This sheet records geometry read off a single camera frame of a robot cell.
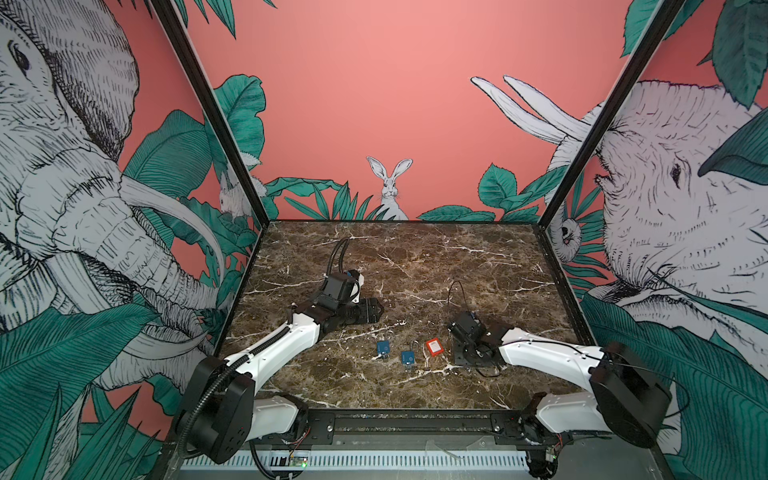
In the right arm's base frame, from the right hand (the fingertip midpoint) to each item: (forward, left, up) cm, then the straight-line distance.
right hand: (457, 353), depth 86 cm
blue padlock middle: (-2, +15, 0) cm, 15 cm away
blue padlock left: (+1, +22, 0) cm, 22 cm away
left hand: (+10, +24, +10) cm, 27 cm away
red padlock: (+2, +6, -1) cm, 7 cm away
